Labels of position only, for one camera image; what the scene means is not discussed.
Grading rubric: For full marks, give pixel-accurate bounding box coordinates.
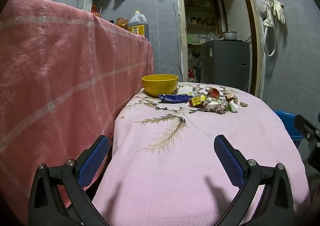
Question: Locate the orange seasoning bag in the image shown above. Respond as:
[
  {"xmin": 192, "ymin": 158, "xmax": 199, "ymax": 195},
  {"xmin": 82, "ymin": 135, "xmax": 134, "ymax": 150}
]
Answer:
[{"xmin": 116, "ymin": 17, "xmax": 129, "ymax": 29}]

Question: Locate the pink checked blanket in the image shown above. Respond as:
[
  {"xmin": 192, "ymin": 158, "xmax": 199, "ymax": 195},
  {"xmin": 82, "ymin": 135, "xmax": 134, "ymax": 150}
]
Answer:
[{"xmin": 0, "ymin": 0, "xmax": 154, "ymax": 224}]

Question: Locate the blue plastic bucket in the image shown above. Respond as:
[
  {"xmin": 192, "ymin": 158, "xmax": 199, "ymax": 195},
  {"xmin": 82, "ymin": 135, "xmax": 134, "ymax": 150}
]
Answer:
[{"xmin": 273, "ymin": 111, "xmax": 304, "ymax": 149}]

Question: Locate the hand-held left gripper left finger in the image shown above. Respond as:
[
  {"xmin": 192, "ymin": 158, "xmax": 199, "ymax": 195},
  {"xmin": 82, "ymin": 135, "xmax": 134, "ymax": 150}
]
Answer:
[{"xmin": 28, "ymin": 135, "xmax": 110, "ymax": 226}]

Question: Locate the wooden shelf unit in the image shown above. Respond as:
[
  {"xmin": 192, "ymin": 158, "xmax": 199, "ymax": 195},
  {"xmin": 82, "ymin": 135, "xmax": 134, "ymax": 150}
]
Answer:
[{"xmin": 184, "ymin": 0, "xmax": 220, "ymax": 42}]

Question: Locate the metal pot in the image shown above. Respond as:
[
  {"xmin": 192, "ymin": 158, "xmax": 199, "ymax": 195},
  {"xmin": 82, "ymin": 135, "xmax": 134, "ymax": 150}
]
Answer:
[{"xmin": 222, "ymin": 31, "xmax": 237, "ymax": 41}]

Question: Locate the large cooking oil bottle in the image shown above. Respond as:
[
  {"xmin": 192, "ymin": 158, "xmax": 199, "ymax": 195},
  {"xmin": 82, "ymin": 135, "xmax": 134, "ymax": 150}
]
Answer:
[{"xmin": 127, "ymin": 11, "xmax": 149, "ymax": 42}]

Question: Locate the yellow bowl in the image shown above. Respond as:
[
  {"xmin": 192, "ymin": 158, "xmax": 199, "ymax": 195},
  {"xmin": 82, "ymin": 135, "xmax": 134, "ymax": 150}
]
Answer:
[{"xmin": 141, "ymin": 74, "xmax": 179, "ymax": 97}]

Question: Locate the wooden door frame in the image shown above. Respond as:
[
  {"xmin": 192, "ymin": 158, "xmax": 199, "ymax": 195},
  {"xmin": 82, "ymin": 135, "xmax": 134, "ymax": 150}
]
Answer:
[{"xmin": 174, "ymin": 0, "xmax": 265, "ymax": 99}]

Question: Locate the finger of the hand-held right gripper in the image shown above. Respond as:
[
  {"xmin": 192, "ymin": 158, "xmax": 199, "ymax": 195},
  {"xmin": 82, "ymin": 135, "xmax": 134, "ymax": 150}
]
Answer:
[{"xmin": 294, "ymin": 114, "xmax": 320, "ymax": 166}]

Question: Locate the red beige wrapper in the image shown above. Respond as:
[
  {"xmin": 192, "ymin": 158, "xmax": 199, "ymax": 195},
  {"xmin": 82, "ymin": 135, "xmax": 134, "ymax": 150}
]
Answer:
[{"xmin": 205, "ymin": 86, "xmax": 221, "ymax": 98}]

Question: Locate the white hose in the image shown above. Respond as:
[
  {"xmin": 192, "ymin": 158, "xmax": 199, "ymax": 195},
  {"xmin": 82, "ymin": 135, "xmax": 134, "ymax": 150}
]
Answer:
[{"xmin": 263, "ymin": 4, "xmax": 277, "ymax": 57}]

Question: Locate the orange packet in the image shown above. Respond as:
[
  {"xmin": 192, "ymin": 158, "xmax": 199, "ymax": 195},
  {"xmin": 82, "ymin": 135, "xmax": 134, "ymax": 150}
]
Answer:
[{"xmin": 188, "ymin": 95, "xmax": 208, "ymax": 107}]

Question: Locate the grey refrigerator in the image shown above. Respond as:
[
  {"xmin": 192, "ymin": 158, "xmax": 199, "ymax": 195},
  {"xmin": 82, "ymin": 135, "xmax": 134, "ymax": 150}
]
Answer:
[{"xmin": 200, "ymin": 39, "xmax": 251, "ymax": 92}]

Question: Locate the blue snack wrapper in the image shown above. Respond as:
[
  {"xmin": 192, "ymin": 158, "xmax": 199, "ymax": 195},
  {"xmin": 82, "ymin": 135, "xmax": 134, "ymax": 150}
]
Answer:
[{"xmin": 158, "ymin": 93, "xmax": 193, "ymax": 104}]

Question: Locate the green white wrapper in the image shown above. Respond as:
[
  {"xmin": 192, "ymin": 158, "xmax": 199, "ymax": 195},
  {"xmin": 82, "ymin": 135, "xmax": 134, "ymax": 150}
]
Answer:
[{"xmin": 224, "ymin": 101, "xmax": 240, "ymax": 113}]

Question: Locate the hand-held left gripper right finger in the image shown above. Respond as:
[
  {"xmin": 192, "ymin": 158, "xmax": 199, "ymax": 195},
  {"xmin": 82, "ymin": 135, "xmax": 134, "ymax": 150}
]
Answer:
[{"xmin": 214, "ymin": 135, "xmax": 295, "ymax": 226}]

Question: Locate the red mesh bag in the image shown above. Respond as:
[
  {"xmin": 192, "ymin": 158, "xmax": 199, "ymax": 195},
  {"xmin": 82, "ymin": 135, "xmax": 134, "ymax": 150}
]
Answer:
[{"xmin": 91, "ymin": 4, "xmax": 103, "ymax": 18}]

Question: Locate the beige rubber glove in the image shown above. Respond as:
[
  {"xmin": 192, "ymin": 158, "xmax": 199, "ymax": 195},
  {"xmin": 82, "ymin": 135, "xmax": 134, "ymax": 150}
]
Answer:
[{"xmin": 266, "ymin": 0, "xmax": 287, "ymax": 25}]

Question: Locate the white utensil holder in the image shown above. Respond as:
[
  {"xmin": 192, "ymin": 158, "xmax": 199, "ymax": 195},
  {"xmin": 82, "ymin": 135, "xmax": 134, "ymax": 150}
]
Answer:
[{"xmin": 78, "ymin": 0, "xmax": 93, "ymax": 12}]

